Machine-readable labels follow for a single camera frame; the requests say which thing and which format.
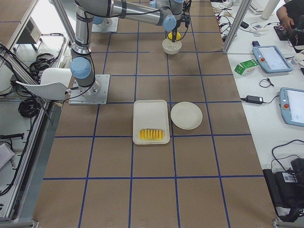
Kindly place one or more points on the white round plate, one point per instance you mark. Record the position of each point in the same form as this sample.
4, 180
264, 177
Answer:
186, 115

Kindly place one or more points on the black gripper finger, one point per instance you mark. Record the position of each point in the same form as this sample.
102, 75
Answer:
174, 35

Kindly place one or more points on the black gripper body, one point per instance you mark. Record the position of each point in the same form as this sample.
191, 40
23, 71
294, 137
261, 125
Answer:
174, 33

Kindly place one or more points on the yellow lemon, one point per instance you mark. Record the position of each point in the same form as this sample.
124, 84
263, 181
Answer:
178, 36

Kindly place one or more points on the blue teach pendant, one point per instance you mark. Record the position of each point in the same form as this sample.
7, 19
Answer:
292, 106
271, 59

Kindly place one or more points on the green white carton box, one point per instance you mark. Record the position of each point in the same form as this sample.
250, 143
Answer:
246, 67

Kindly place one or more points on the white rectangular tray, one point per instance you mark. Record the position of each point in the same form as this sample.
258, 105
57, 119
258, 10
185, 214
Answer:
150, 114

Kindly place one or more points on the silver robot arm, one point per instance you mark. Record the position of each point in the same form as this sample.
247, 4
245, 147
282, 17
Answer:
168, 14

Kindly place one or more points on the aluminium frame post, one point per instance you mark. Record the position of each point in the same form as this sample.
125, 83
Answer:
236, 24

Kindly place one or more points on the white ceramic bowl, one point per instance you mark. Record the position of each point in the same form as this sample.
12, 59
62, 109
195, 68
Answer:
171, 48

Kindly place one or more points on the black power adapter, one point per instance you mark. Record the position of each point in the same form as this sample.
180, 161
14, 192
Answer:
254, 99

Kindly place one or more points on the white chair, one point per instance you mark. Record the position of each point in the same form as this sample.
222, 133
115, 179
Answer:
54, 82

